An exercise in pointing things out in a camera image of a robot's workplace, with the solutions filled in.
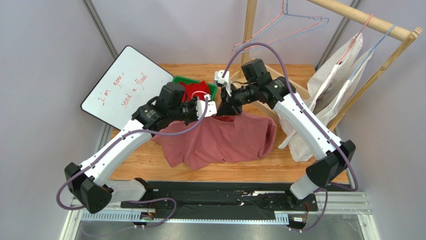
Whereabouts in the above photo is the pink t shirt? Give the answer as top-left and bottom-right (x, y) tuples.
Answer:
(151, 112), (277, 170)

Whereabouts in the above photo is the pink wire hanger taken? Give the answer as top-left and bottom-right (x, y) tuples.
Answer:
(190, 90), (210, 99)

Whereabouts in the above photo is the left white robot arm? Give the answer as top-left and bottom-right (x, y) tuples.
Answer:
(56, 83), (212, 214)

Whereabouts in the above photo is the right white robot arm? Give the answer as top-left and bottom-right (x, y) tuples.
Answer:
(213, 58), (356, 200)

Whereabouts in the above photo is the red t shirt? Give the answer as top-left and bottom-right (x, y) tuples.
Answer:
(179, 81), (210, 102)

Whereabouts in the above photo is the white shirt on blue hanger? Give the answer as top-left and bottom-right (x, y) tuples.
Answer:
(279, 49), (374, 162)

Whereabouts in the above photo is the white shirt on pink hanger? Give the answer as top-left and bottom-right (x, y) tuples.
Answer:
(276, 32), (364, 149)

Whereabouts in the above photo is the pink hanger holding shirt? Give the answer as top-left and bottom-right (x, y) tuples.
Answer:
(336, 14), (373, 65)

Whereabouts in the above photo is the blue hanger holding shirt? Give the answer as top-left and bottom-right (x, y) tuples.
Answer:
(348, 23), (397, 81)

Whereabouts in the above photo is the green plastic bin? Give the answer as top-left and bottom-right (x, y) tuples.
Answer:
(172, 76), (218, 100)

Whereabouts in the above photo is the wooden clothes rack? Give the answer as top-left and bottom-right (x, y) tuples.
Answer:
(231, 0), (424, 130)

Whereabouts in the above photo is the white whiteboard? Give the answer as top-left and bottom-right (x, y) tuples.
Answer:
(80, 45), (174, 130)

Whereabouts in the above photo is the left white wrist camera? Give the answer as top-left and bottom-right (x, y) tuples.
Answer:
(195, 94), (217, 120)

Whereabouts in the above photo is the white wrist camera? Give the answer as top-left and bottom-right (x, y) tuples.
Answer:
(213, 70), (232, 96)
(195, 94), (217, 120)

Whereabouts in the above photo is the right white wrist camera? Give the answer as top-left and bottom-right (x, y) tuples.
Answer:
(213, 70), (232, 96)

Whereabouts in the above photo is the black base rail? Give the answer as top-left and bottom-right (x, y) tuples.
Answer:
(120, 181), (320, 222)

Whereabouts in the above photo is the pink wire hanger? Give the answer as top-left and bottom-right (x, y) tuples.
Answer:
(231, 0), (330, 53)

